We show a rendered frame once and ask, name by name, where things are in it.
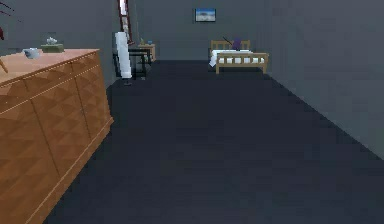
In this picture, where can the wooden bed with white bedding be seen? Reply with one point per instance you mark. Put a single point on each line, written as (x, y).
(240, 59)

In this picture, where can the black desk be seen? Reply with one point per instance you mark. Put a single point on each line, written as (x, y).
(140, 60)

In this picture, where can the small wooden side table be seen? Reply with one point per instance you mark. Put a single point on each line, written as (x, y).
(149, 50)

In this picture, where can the dark baseball bat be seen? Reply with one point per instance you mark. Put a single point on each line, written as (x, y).
(227, 41)

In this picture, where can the purple pillow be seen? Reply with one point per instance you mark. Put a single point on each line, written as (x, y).
(237, 43)

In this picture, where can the blue framed picture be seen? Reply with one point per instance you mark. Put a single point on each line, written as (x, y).
(205, 15)

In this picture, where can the red framed window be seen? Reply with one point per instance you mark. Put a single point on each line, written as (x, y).
(125, 20)

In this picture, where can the brown wooden sideboard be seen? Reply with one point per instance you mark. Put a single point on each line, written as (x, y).
(50, 113)

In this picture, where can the green tissue box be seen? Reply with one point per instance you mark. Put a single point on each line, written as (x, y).
(52, 47)

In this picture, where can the grey mug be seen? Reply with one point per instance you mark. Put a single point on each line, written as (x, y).
(32, 52)

